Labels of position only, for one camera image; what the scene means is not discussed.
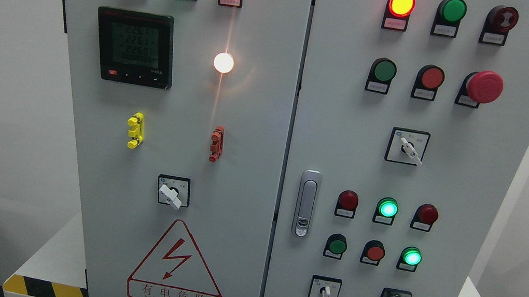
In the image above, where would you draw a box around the white selector switch lower right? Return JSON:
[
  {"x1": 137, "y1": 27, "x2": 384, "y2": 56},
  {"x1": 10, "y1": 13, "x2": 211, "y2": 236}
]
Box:
[{"x1": 308, "y1": 274, "x2": 343, "y2": 297}]

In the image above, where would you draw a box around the green push button upper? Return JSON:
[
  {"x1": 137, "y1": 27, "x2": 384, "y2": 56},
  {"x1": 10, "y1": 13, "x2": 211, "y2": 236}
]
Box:
[{"x1": 364, "y1": 57, "x2": 397, "y2": 95}]

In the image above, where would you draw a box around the white selector switch left door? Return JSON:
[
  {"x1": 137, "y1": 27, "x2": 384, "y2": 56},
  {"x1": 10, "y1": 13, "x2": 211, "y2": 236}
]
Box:
[{"x1": 157, "y1": 174, "x2": 191, "y2": 210}]

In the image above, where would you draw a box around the green push button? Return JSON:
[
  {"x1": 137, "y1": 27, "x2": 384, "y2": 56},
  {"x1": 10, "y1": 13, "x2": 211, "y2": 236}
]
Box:
[
  {"x1": 323, "y1": 233, "x2": 347, "y2": 260},
  {"x1": 364, "y1": 57, "x2": 397, "y2": 95}
]

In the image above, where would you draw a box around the red lamp middle right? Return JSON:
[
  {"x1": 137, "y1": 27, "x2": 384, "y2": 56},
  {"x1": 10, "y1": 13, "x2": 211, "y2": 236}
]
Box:
[{"x1": 410, "y1": 204, "x2": 439, "y2": 232}]

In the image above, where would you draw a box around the black digital power meter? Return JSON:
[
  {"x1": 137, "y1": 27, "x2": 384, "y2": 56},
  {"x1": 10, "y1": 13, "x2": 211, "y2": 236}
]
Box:
[{"x1": 98, "y1": 6, "x2": 174, "y2": 90}]

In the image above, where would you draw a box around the red electric hazard warning sticker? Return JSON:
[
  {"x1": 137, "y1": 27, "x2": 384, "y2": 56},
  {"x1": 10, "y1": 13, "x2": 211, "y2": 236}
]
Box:
[{"x1": 127, "y1": 219, "x2": 222, "y2": 297}]

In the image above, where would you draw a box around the dark red lamp middle left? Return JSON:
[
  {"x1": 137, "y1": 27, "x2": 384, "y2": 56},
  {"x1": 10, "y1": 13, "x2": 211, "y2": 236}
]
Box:
[{"x1": 334, "y1": 190, "x2": 359, "y2": 219}]

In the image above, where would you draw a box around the green push button lower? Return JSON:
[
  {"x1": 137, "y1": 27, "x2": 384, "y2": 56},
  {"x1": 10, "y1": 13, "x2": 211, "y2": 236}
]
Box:
[{"x1": 323, "y1": 233, "x2": 347, "y2": 260}]

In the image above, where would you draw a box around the red terminal clip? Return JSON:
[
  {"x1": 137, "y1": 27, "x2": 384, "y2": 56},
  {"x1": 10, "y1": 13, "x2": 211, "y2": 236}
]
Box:
[{"x1": 208, "y1": 125, "x2": 225, "y2": 163}]

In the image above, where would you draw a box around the right grey cabinet door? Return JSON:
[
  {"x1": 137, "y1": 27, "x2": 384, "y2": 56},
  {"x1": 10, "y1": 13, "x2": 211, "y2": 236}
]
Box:
[{"x1": 264, "y1": 0, "x2": 529, "y2": 297}]

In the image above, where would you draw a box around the red lit lamp top right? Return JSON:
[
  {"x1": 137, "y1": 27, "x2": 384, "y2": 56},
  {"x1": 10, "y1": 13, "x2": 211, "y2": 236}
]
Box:
[{"x1": 381, "y1": 0, "x2": 416, "y2": 32}]

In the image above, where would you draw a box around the grey cabinet door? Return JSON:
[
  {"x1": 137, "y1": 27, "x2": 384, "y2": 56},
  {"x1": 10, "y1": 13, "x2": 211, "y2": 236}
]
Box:
[
  {"x1": 264, "y1": 0, "x2": 529, "y2": 297},
  {"x1": 65, "y1": 0, "x2": 311, "y2": 297}
]

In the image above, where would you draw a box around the red emergency stop mushroom button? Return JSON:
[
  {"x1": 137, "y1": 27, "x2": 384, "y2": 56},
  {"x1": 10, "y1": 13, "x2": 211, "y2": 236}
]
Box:
[{"x1": 454, "y1": 70, "x2": 504, "y2": 109}]

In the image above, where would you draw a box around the red push button upper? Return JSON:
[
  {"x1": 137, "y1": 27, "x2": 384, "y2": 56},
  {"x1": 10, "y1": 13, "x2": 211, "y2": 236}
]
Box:
[{"x1": 410, "y1": 64, "x2": 445, "y2": 101}]

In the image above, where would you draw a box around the white selector switch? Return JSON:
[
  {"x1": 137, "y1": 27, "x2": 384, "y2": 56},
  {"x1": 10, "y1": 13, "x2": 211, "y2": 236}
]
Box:
[
  {"x1": 384, "y1": 127, "x2": 431, "y2": 166},
  {"x1": 308, "y1": 274, "x2": 343, "y2": 297}
]

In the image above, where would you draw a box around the green lamp top right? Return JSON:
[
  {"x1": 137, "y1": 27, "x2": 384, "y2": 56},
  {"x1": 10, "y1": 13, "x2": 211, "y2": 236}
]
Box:
[{"x1": 430, "y1": 0, "x2": 467, "y2": 38}]

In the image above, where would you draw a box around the red push button lower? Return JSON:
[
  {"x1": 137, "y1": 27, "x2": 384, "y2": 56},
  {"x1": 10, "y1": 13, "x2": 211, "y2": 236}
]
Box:
[{"x1": 359, "y1": 239, "x2": 386, "y2": 266}]

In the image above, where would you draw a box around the green lit lamp middle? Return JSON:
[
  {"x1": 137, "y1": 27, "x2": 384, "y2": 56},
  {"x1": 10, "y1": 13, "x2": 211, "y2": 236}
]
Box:
[{"x1": 373, "y1": 196, "x2": 399, "y2": 225}]

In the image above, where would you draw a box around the left grey cabinet door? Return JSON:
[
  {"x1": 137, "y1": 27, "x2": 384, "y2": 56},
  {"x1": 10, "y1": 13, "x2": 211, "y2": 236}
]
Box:
[{"x1": 65, "y1": 0, "x2": 311, "y2": 297}]

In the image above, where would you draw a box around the silver door lock handle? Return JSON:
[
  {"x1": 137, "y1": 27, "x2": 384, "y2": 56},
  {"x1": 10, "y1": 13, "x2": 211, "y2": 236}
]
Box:
[{"x1": 293, "y1": 169, "x2": 322, "y2": 237}]

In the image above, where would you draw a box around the red buzzer alarm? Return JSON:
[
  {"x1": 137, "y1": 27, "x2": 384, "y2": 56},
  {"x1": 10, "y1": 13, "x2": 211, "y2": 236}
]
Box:
[{"x1": 479, "y1": 5, "x2": 519, "y2": 46}]

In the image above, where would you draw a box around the white lit indicator lamp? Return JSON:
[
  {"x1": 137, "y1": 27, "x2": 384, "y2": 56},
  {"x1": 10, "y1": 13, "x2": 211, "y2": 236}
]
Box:
[{"x1": 213, "y1": 52, "x2": 235, "y2": 74}]

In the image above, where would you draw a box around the white selector switch upper right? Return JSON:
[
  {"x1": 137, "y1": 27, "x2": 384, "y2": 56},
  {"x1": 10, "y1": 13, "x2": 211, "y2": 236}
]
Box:
[{"x1": 384, "y1": 127, "x2": 431, "y2": 166}]

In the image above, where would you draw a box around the green lamp lower right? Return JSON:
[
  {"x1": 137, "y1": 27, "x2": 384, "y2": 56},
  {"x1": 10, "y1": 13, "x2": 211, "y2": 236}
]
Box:
[{"x1": 396, "y1": 246, "x2": 422, "y2": 272}]

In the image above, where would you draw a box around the yellow terminal clip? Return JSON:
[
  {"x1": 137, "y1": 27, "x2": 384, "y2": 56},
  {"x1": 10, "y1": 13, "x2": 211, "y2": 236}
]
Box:
[{"x1": 127, "y1": 111, "x2": 144, "y2": 149}]

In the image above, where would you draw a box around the red push button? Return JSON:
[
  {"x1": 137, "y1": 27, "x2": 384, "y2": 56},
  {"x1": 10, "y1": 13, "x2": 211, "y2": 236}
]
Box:
[
  {"x1": 410, "y1": 64, "x2": 445, "y2": 101},
  {"x1": 359, "y1": 239, "x2": 386, "y2": 266}
]

